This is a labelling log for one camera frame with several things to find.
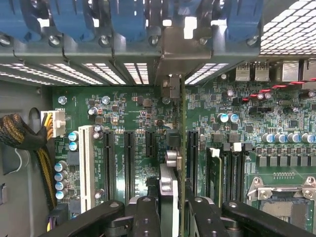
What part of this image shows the CPU socket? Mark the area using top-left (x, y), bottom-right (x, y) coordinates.
top-left (246, 175), bottom-right (316, 232)

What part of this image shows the black RAM slot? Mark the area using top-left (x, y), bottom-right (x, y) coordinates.
top-left (221, 143), bottom-right (232, 207)
top-left (231, 142), bottom-right (244, 206)

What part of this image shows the white PCI slot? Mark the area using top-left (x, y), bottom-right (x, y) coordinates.
top-left (78, 125), bottom-right (96, 214)

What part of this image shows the green RAM stick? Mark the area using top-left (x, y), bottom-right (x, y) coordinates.
top-left (206, 147), bottom-right (222, 208)

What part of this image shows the long black expansion slot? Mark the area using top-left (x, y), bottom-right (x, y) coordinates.
top-left (123, 130), bottom-right (136, 198)
top-left (187, 130), bottom-right (199, 196)
top-left (103, 130), bottom-right (116, 202)

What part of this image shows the short black expansion slot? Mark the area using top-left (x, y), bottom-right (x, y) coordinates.
top-left (145, 131), bottom-right (157, 158)

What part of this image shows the white power connector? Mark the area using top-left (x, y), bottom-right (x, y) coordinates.
top-left (40, 110), bottom-right (67, 138)

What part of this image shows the green motherboard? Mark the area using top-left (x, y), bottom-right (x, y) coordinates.
top-left (50, 59), bottom-right (316, 234)

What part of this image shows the perforated slot cover plate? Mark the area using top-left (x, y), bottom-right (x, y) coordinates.
top-left (82, 63), bottom-right (126, 85)
top-left (123, 62), bottom-right (150, 85)
top-left (185, 63), bottom-right (229, 86)
top-left (40, 63), bottom-right (104, 85)

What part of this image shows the black open PC case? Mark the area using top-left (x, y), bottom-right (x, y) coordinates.
top-left (0, 0), bottom-right (316, 237)

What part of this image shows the metal USB port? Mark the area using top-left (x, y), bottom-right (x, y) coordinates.
top-left (255, 63), bottom-right (270, 81)
top-left (236, 63), bottom-right (251, 81)

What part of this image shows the square metal rear port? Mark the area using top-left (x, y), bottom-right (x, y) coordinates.
top-left (281, 61), bottom-right (300, 82)

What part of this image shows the metal network port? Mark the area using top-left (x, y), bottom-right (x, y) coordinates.
top-left (302, 60), bottom-right (316, 89)

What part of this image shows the blue slot retainer clip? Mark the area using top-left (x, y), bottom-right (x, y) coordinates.
top-left (50, 0), bottom-right (96, 42)
top-left (110, 0), bottom-right (146, 42)
top-left (226, 0), bottom-right (264, 47)
top-left (0, 0), bottom-right (41, 43)

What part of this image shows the opened slot retainer clip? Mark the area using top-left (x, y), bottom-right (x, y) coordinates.
top-left (172, 0), bottom-right (205, 21)

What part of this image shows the black connector with purple wires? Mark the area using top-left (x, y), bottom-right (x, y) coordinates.
top-left (45, 203), bottom-right (70, 233)

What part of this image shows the thin white wire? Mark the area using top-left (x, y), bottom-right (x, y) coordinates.
top-left (14, 148), bottom-right (23, 172)

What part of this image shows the braided black yellow power cable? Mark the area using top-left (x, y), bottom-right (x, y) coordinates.
top-left (0, 113), bottom-right (57, 210)

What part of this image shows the red black twisted wire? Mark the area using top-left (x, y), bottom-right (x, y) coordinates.
top-left (241, 78), bottom-right (316, 102)

